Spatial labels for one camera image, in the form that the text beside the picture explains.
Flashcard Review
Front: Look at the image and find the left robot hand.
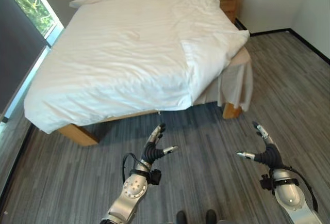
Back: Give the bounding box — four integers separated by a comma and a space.
141, 123, 179, 165

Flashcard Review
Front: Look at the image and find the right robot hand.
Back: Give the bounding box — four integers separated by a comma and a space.
236, 121, 283, 169

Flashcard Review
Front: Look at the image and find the beige bed skirt sheet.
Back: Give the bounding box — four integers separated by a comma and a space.
198, 46, 254, 112

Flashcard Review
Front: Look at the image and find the left dark robot foot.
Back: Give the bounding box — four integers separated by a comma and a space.
176, 210, 187, 224

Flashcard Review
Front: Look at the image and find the dark robot foot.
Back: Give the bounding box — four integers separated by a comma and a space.
205, 209, 217, 224
176, 210, 187, 224

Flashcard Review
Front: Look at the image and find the right dark robot foot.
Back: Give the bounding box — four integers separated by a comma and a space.
205, 209, 217, 224

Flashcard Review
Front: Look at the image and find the white duvet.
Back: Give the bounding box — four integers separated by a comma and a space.
23, 0, 250, 135

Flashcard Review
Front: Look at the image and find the wooden nightstand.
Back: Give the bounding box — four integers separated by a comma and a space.
215, 0, 241, 24

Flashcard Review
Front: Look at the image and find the dark roller blind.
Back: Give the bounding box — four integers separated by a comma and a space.
0, 0, 48, 115

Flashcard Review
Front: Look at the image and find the wooden bed frame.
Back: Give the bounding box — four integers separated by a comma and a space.
57, 0, 243, 147

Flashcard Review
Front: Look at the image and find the window with white frame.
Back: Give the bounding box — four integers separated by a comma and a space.
0, 0, 65, 124

